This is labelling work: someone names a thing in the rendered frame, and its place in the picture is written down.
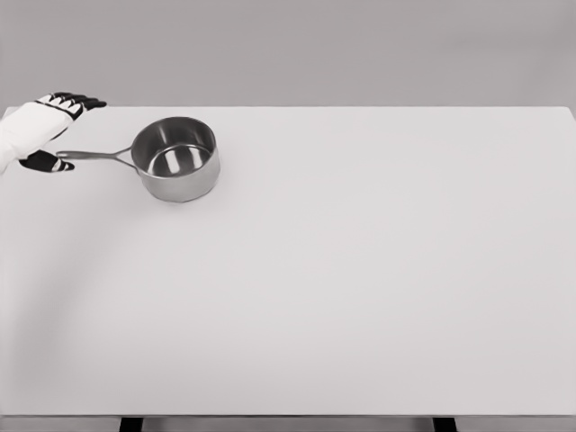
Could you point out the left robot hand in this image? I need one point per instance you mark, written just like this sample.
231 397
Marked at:
38 128

